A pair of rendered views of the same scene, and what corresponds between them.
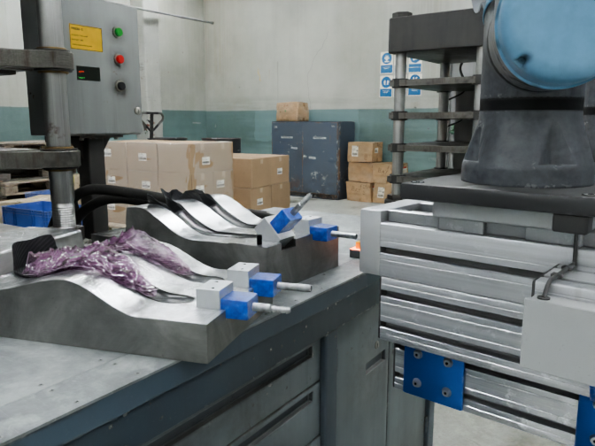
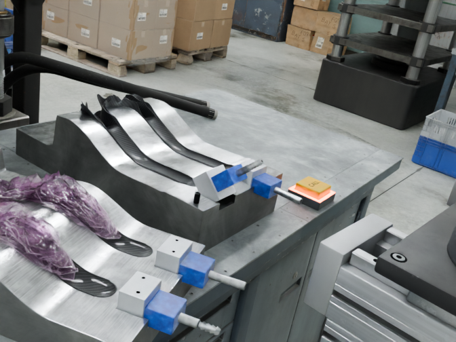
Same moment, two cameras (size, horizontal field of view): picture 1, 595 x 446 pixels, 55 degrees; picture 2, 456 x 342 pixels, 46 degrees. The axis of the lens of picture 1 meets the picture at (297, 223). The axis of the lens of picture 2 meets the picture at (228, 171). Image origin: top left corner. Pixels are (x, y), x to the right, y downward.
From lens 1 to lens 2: 0.30 m
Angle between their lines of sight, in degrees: 14
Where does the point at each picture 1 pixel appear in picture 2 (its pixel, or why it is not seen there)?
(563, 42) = not seen: outside the picture
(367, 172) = (311, 19)
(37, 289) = not seen: outside the picture
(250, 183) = (193, 15)
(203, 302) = (125, 305)
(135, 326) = (45, 327)
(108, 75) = not seen: outside the picture
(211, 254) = (142, 195)
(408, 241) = (368, 298)
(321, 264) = (257, 214)
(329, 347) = (249, 292)
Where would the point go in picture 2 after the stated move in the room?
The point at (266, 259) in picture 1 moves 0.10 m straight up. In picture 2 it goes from (201, 222) to (211, 167)
